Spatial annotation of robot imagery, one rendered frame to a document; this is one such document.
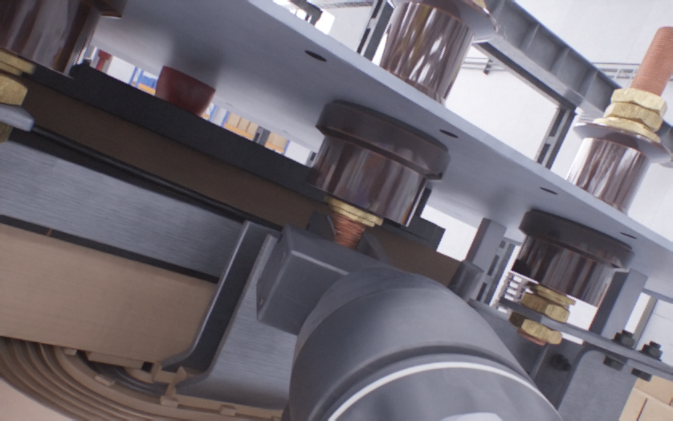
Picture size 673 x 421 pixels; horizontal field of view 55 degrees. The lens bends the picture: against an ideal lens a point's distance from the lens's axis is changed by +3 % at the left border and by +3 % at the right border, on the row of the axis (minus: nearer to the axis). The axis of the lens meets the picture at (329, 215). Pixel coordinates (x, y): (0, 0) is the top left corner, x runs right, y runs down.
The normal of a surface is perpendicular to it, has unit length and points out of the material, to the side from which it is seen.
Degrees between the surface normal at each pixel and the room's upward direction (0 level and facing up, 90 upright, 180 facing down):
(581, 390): 90
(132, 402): 90
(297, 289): 102
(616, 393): 90
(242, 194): 90
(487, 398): 21
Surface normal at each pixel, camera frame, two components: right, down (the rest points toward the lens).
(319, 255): 0.43, -0.87
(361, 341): -0.46, -0.82
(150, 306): 0.50, 0.25
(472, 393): 0.07, -0.95
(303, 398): -0.91, -0.33
